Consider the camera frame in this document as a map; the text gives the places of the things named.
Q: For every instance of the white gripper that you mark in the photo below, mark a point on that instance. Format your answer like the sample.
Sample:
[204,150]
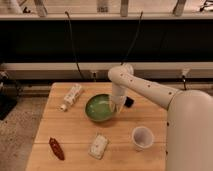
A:
[118,98]

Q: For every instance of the green ceramic bowl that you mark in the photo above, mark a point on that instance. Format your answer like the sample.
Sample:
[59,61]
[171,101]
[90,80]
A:
[98,108]

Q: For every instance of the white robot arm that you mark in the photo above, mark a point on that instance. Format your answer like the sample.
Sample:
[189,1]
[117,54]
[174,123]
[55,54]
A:
[189,134]

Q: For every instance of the white paper cup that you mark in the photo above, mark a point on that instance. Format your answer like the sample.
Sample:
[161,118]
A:
[142,138]

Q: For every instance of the white snack packet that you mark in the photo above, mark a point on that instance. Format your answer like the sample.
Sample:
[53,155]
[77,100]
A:
[98,146]

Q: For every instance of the wooden table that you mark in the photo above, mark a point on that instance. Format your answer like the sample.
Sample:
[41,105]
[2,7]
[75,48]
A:
[75,133]

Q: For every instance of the white plastic bottle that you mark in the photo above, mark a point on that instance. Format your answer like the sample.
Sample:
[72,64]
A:
[72,95]

